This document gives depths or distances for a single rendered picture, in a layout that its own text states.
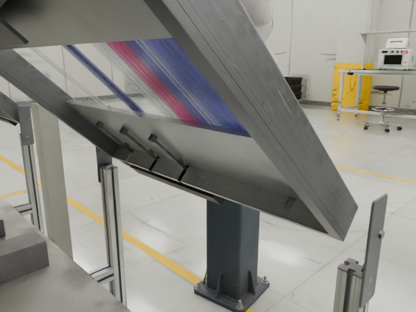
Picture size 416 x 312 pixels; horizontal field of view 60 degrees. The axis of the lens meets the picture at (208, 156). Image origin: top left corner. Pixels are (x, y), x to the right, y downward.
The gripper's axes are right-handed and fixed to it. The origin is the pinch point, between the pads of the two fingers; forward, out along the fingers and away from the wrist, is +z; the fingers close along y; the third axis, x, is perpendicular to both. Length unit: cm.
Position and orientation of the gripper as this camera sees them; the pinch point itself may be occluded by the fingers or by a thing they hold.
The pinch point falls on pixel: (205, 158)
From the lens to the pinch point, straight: 84.7
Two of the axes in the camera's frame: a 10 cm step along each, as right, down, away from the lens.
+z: -4.9, 8.3, -2.7
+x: -5.3, -5.3, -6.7
